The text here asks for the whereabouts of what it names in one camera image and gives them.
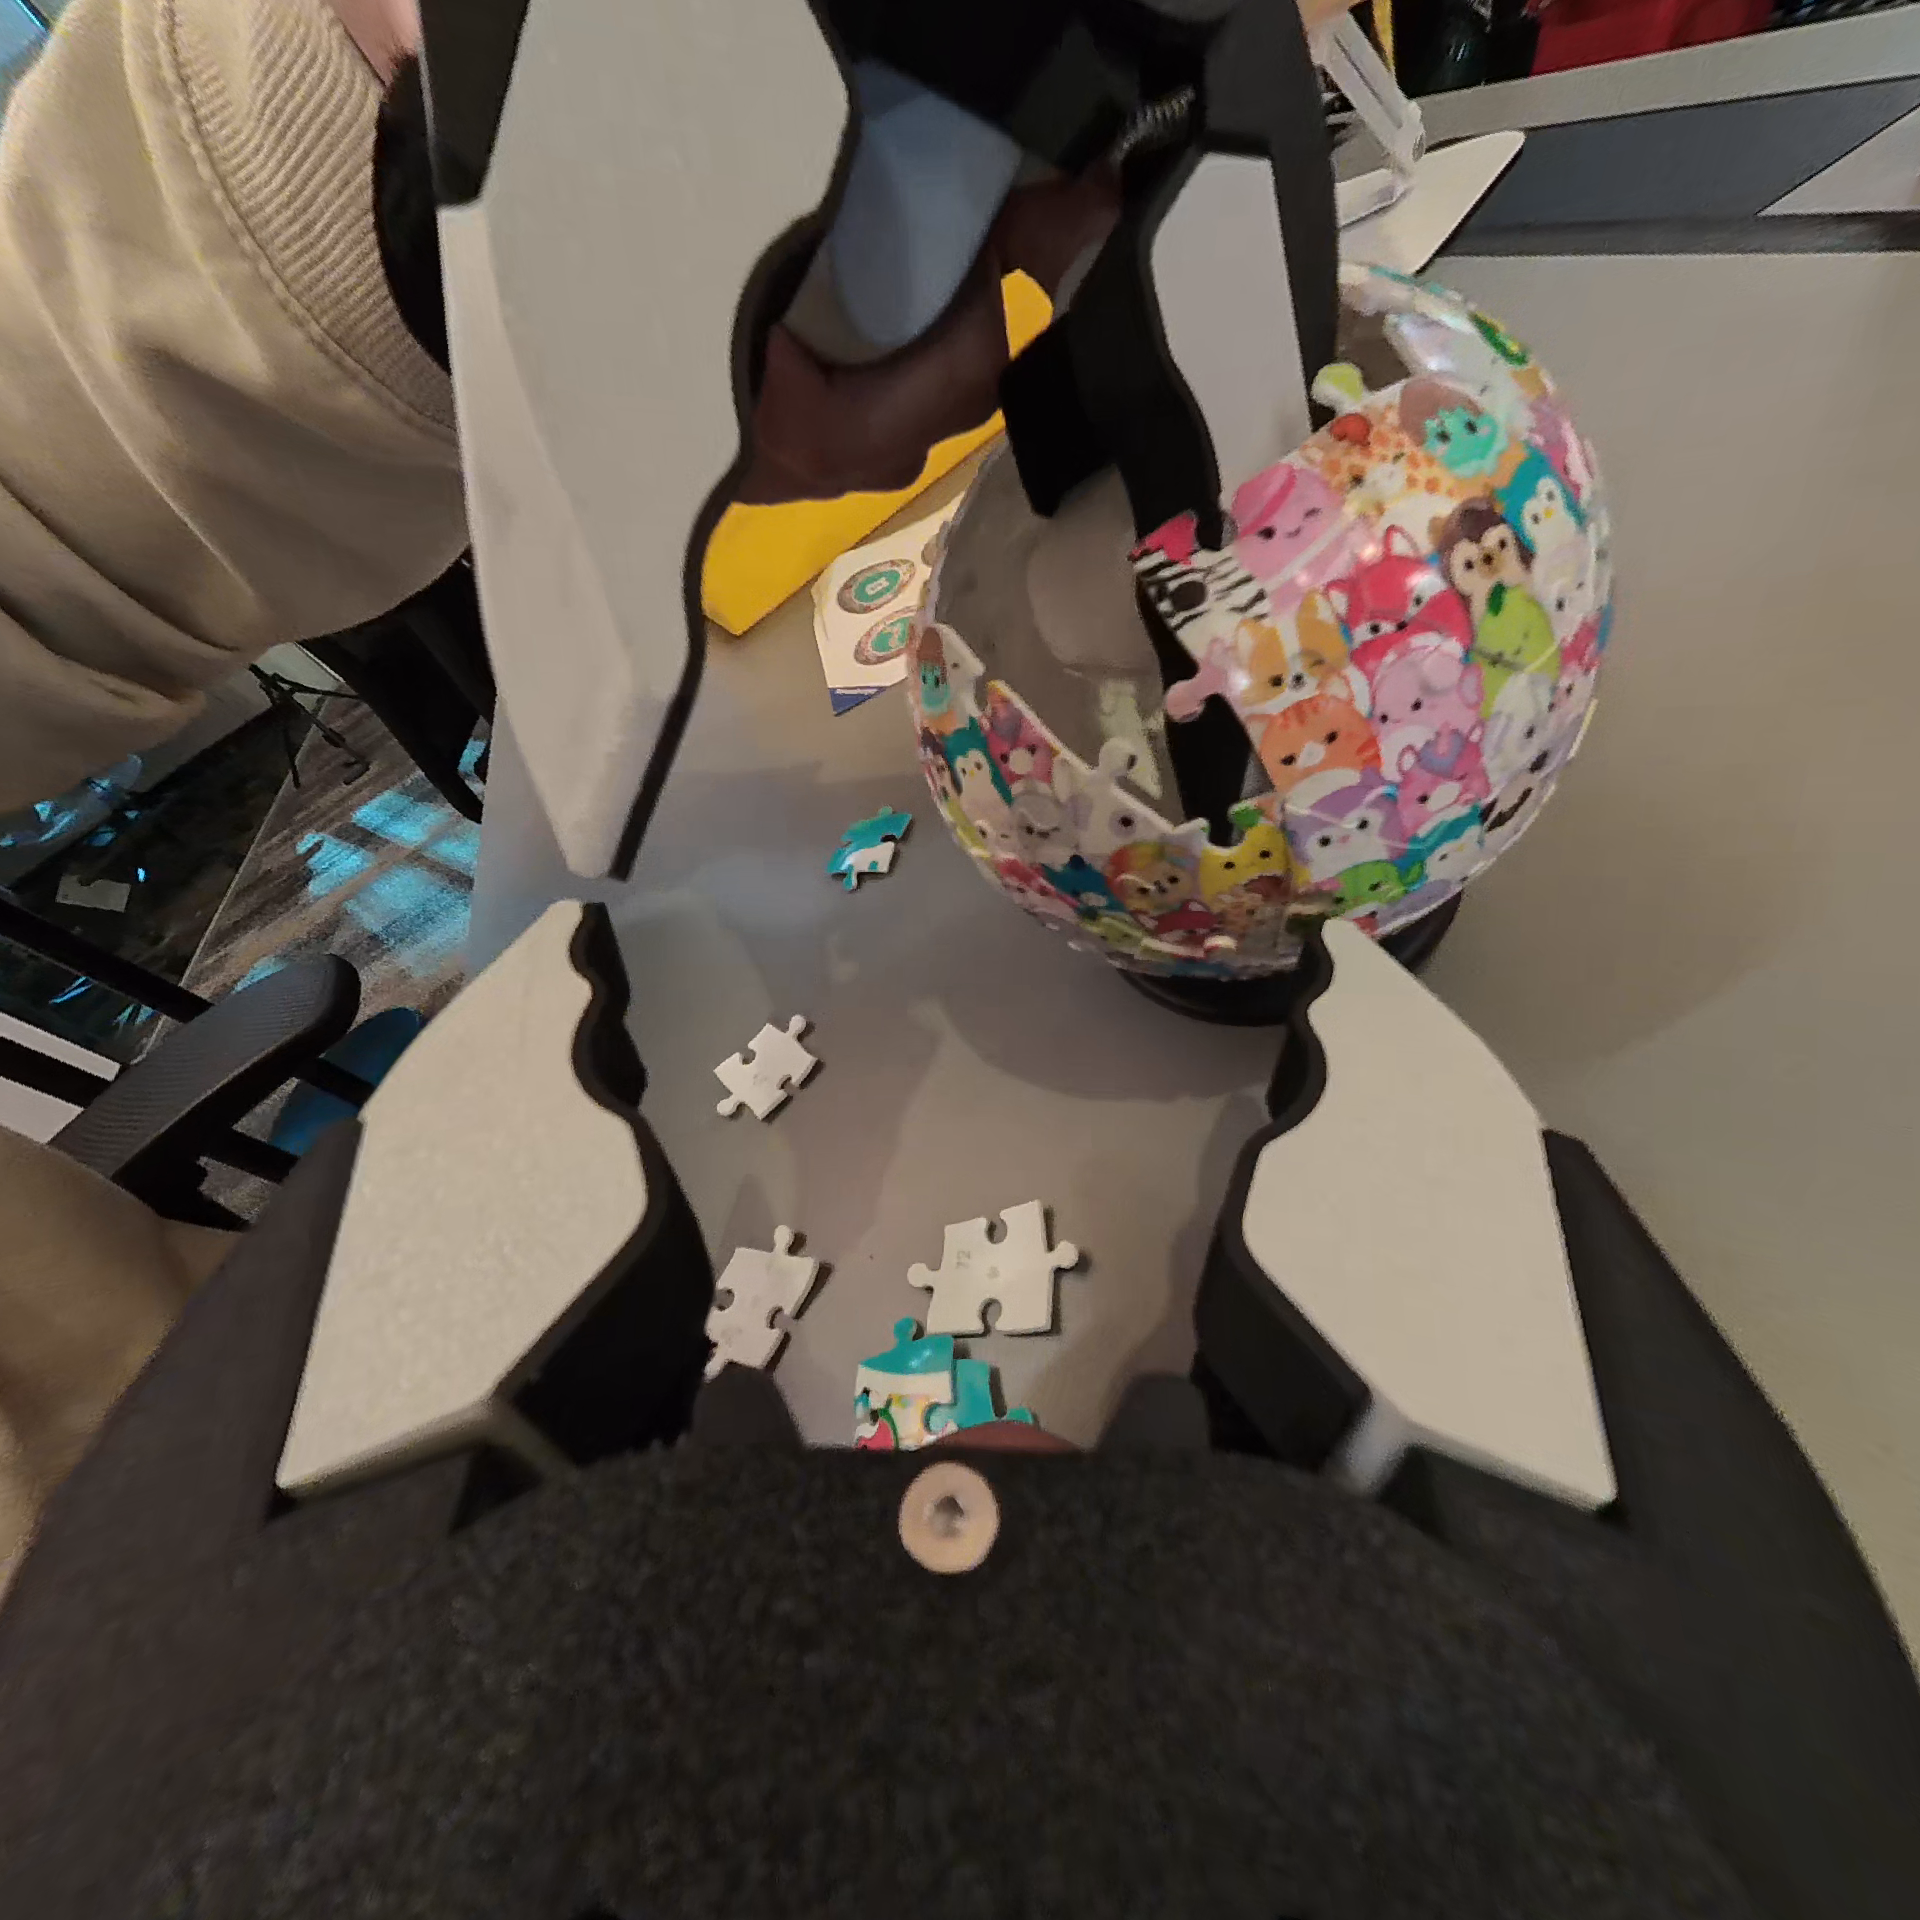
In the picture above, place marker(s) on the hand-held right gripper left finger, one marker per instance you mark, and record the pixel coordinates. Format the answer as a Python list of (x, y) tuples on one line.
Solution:
[(465, 1230)]

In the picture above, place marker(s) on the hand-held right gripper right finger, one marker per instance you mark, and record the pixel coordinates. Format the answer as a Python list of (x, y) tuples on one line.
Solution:
[(1425, 1245)]

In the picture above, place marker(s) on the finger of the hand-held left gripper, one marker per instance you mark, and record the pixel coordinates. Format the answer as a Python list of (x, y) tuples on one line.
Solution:
[(1231, 330), (600, 375)]

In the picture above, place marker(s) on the colourful puzzle ball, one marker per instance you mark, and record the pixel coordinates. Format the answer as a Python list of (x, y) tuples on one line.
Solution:
[(1425, 674)]

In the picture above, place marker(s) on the person's left forearm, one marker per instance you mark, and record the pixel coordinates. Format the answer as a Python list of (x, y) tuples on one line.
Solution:
[(181, 375)]

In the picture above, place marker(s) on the black ball stand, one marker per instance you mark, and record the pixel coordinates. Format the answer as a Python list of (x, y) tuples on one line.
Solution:
[(1200, 998)]

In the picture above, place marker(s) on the paper sheet with ball pictures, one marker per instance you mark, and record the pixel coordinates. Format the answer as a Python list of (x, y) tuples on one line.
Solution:
[(879, 631)]

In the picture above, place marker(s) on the colourful puzzle piece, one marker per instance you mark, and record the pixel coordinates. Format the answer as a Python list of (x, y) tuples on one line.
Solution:
[(915, 1380)]

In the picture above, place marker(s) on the teal puzzle piece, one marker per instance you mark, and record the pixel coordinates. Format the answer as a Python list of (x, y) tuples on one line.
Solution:
[(871, 843)]

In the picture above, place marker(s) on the person's left hand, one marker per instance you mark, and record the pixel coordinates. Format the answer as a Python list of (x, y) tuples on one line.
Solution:
[(871, 421)]

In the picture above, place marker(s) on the yellow plastic bin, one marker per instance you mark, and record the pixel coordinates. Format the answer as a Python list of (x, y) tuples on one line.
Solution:
[(794, 541)]

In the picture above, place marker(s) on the instruction sheet on stand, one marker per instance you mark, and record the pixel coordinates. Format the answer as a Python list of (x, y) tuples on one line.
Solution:
[(1441, 173)]

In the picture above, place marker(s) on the black chair armrest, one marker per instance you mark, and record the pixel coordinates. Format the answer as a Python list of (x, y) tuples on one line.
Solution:
[(224, 1051)]

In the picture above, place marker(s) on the person's beige trousers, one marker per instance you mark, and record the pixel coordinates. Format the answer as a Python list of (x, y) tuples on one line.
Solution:
[(74, 1321)]

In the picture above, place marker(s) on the red seat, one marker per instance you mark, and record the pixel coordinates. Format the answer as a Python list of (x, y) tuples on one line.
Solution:
[(1650, 31)]

